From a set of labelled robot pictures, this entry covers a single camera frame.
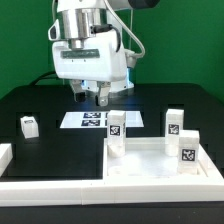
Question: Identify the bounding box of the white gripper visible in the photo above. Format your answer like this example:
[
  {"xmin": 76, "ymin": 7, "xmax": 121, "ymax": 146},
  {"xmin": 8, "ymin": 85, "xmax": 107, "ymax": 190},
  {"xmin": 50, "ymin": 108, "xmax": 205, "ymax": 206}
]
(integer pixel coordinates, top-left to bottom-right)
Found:
[{"xmin": 52, "ymin": 31, "xmax": 127, "ymax": 106}]

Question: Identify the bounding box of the white square table top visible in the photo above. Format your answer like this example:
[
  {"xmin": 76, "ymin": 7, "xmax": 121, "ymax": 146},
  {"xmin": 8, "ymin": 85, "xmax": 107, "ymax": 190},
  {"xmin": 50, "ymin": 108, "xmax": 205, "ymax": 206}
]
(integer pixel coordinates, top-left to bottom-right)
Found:
[{"xmin": 103, "ymin": 137, "xmax": 217, "ymax": 178}]

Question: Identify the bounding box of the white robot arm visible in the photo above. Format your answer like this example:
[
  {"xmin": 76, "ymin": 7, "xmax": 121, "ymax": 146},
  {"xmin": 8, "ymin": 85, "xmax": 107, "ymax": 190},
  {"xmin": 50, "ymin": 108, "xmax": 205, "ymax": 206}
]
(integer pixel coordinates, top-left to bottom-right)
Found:
[{"xmin": 48, "ymin": 0, "xmax": 160, "ymax": 106}]

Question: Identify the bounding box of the white fiducial marker sheet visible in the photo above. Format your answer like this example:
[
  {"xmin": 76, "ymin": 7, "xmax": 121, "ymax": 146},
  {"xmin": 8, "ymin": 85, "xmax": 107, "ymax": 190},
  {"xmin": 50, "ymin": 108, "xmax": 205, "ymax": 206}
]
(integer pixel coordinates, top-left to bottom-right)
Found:
[{"xmin": 60, "ymin": 111, "xmax": 144, "ymax": 129}]

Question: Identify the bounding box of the white U-shaped obstacle fence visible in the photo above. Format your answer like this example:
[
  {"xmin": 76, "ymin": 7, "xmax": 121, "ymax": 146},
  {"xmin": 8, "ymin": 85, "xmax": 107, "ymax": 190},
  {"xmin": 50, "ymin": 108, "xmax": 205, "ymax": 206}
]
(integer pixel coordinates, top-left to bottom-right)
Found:
[{"xmin": 0, "ymin": 144, "xmax": 224, "ymax": 207}]

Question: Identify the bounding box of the black cable at base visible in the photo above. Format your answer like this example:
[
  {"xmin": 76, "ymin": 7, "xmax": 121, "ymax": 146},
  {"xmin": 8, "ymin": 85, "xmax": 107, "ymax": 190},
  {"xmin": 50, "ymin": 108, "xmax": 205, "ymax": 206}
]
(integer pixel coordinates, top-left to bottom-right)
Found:
[{"xmin": 29, "ymin": 70, "xmax": 59, "ymax": 87}]

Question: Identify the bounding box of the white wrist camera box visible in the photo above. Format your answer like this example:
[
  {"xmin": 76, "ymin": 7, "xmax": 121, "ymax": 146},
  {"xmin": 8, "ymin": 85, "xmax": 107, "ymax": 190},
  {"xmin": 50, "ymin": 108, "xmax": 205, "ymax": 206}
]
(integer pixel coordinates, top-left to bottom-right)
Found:
[{"xmin": 48, "ymin": 20, "xmax": 61, "ymax": 41}]

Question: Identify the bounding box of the grey hanging cable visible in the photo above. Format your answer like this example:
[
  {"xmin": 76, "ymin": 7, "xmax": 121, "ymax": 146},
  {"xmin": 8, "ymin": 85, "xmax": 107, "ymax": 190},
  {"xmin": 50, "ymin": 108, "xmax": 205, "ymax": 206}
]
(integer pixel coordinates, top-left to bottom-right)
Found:
[{"xmin": 51, "ymin": 0, "xmax": 58, "ymax": 24}]

